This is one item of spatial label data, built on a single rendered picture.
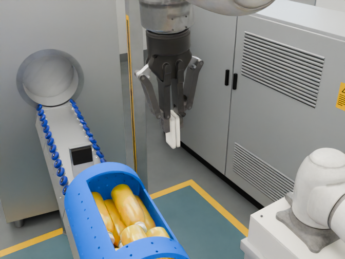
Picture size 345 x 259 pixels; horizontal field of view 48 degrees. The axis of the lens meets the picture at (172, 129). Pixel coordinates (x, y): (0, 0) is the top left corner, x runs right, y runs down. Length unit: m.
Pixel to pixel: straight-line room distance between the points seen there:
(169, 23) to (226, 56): 2.29
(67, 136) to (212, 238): 1.28
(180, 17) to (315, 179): 0.68
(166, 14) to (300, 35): 1.81
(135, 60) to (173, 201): 1.58
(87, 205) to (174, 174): 2.26
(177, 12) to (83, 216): 0.78
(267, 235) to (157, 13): 0.89
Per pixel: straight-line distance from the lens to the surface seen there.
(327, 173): 1.15
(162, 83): 0.70
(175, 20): 0.63
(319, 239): 1.29
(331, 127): 2.37
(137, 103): 1.94
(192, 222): 2.98
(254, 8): 0.46
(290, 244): 1.29
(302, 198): 1.22
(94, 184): 1.42
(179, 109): 0.73
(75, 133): 2.24
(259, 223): 1.33
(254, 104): 2.77
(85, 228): 1.21
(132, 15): 1.80
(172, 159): 3.66
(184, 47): 0.66
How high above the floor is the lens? 1.98
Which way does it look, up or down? 28 degrees down
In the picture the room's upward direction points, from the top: straight up
